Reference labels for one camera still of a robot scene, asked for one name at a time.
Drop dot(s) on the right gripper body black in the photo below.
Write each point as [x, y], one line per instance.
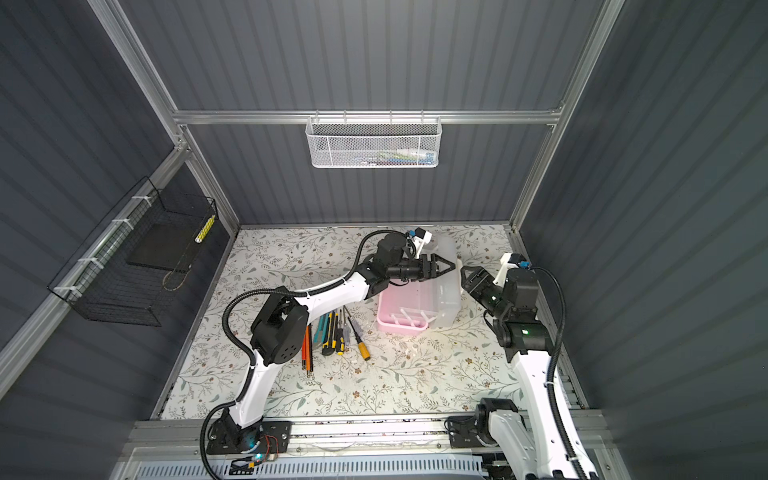
[493, 295]

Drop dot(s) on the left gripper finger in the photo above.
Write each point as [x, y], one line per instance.
[439, 260]
[444, 271]

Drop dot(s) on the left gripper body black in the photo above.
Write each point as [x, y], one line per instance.
[406, 269]

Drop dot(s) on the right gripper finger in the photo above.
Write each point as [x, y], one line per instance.
[472, 273]
[475, 288]

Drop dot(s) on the pink plastic tool box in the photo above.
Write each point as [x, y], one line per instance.
[417, 306]

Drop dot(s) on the orange black pencil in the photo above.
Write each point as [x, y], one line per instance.
[310, 353]

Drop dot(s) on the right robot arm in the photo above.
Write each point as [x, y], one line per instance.
[539, 439]

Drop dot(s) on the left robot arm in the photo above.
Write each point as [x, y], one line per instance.
[277, 332]

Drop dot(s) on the small grey screwdriver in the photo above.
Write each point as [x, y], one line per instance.
[346, 334]

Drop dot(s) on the small yellow black screwdriver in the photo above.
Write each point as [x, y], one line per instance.
[340, 335]

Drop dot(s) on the markers in white basket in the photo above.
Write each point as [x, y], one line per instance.
[408, 156]

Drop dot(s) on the teal utility knife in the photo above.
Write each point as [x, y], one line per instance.
[321, 333]

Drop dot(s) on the yellow black utility knife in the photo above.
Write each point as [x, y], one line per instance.
[329, 344]

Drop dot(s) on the yellow marker in black basket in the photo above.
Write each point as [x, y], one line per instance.
[205, 229]

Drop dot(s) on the black plate in basket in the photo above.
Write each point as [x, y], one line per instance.
[166, 247]

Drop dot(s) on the orange handled screwdriver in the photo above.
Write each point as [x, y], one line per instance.
[363, 350]

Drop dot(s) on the white wire mesh basket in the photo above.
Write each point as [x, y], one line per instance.
[339, 145]

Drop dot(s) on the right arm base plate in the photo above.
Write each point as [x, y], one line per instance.
[463, 432]

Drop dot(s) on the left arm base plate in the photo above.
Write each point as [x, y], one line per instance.
[266, 437]

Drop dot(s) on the black wire basket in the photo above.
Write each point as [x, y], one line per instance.
[130, 273]

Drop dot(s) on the aluminium front rail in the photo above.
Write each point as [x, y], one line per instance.
[309, 435]

